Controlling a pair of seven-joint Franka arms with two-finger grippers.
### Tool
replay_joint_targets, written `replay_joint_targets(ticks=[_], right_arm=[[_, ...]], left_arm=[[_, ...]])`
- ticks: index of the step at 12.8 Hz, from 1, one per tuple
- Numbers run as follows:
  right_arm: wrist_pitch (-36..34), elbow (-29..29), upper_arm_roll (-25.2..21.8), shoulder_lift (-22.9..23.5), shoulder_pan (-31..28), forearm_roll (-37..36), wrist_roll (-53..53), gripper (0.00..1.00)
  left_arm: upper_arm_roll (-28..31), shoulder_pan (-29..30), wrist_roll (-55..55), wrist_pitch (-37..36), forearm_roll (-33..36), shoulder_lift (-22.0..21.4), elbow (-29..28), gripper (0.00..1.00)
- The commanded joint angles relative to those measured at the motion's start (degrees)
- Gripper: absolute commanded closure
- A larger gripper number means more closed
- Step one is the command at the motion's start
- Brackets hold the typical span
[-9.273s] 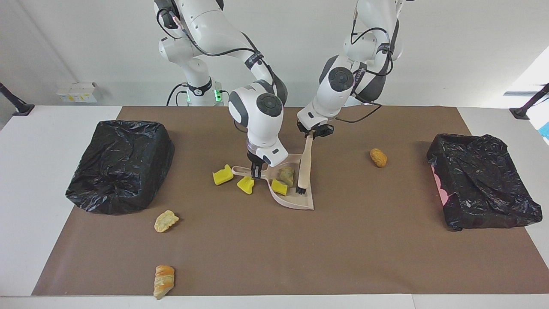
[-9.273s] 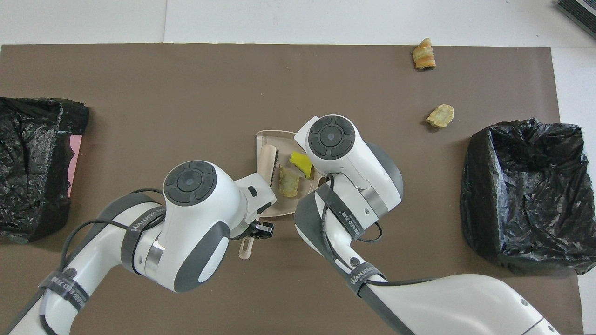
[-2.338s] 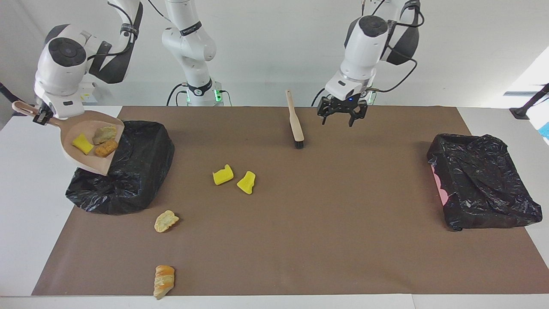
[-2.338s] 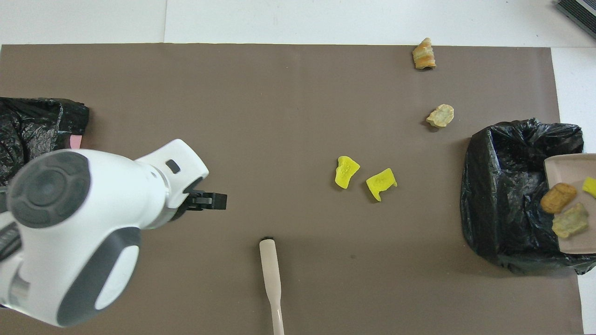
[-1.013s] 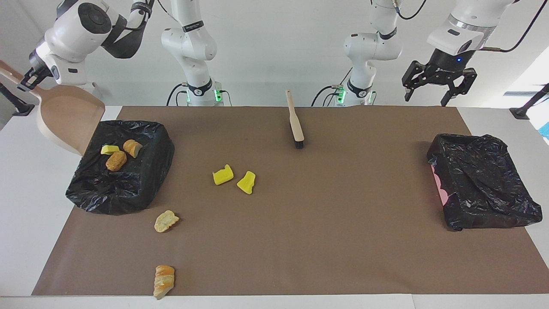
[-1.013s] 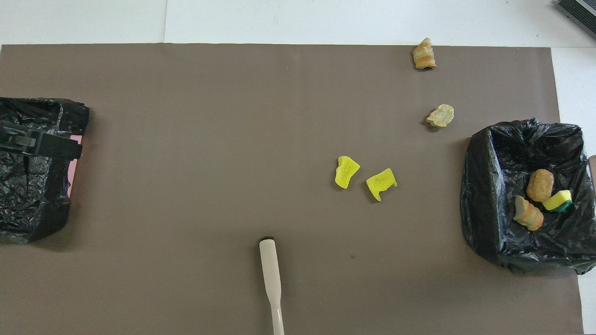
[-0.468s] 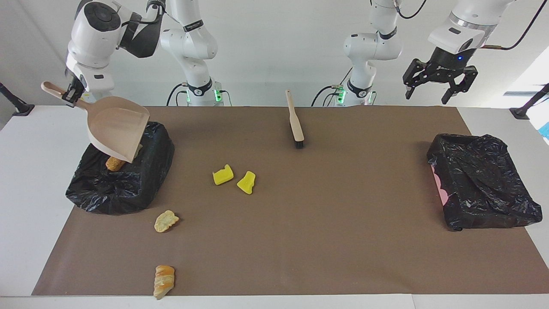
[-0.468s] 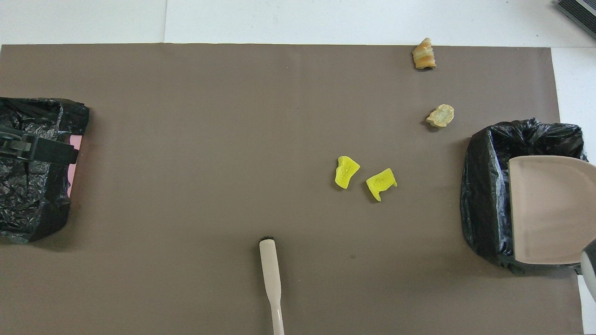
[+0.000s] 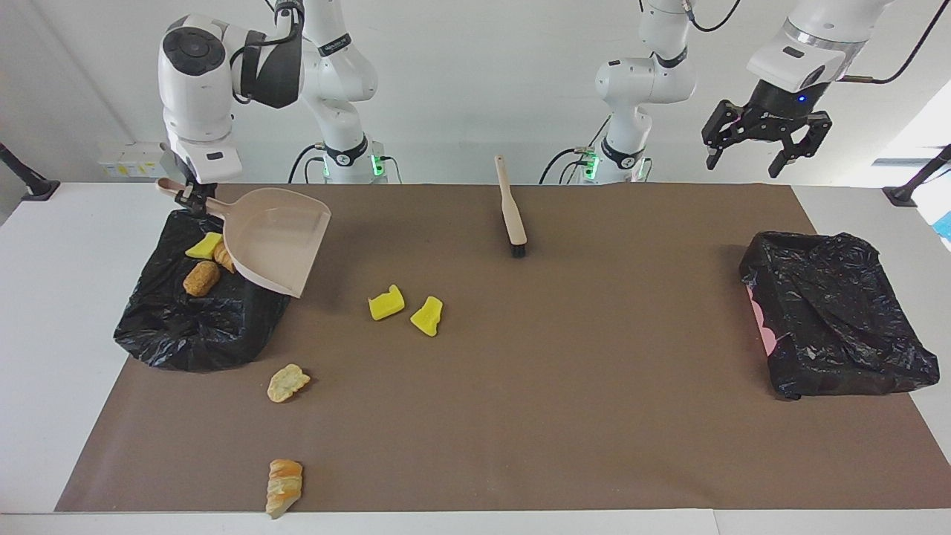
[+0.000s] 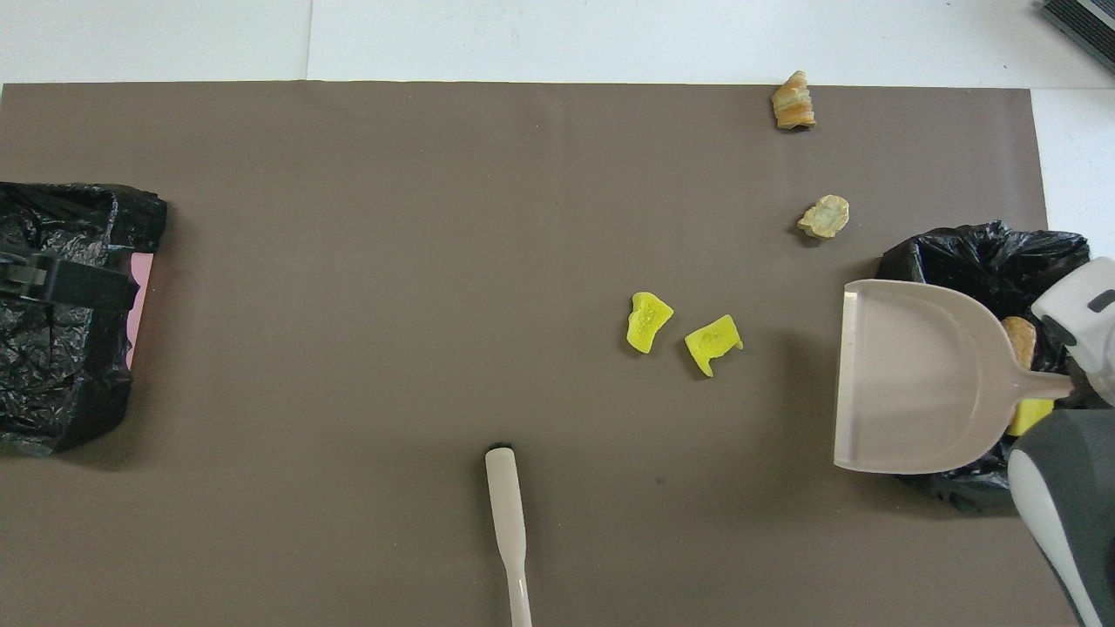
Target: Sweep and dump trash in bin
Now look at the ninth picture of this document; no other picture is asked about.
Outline black camera stand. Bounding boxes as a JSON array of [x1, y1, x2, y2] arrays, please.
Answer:
[[882, 143, 951, 208], [0, 141, 62, 202]]

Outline black bag-lined pink bin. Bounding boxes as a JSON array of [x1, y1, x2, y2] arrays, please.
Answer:
[[739, 231, 941, 401]]

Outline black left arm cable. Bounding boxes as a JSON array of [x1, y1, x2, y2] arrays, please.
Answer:
[[687, 0, 951, 84]]

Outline plain bright yellow sponge scrap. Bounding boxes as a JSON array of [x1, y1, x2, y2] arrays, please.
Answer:
[[184, 232, 225, 260]]

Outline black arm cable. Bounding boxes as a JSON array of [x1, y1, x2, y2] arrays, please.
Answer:
[[230, 0, 305, 105], [687, 0, 951, 84]]

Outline dimpled yellow sponge scrap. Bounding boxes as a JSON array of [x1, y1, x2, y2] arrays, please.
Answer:
[[410, 296, 444, 337]]

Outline brown paper table mat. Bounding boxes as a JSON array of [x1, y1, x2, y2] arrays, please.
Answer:
[[54, 184, 951, 513]]

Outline beige hand brush black bristles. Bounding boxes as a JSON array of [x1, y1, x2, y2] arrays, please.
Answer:
[[495, 155, 528, 259]]

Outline orange striped sponge scrap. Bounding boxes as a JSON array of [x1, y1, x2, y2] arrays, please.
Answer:
[[265, 458, 305, 519]]

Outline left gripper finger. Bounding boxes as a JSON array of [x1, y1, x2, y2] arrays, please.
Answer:
[[768, 111, 833, 179], [701, 100, 745, 171]]

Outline brown oval sponge scrap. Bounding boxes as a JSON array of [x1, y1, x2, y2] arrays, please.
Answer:
[[183, 260, 221, 297]]

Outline pale beige sponge scrap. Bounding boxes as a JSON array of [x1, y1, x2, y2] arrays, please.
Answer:
[[267, 363, 312, 403]]

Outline white power strip box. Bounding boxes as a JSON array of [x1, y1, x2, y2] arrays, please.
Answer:
[[98, 142, 170, 179]]

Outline black base cable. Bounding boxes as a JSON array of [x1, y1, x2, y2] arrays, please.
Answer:
[[288, 143, 328, 184], [539, 145, 595, 185]]

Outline notched yellow sponge scrap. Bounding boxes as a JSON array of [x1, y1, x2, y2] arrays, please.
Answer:
[[369, 285, 406, 322]]

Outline beige plastic dustpan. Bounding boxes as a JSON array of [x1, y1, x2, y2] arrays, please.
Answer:
[[156, 178, 332, 299]]

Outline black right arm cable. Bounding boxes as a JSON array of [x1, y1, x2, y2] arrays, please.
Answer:
[[230, 0, 305, 105]]

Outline black left base cable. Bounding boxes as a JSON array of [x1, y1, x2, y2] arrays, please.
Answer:
[[539, 145, 595, 185]]

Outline black right base cable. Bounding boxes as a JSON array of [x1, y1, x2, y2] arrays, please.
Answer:
[[288, 143, 328, 184]]

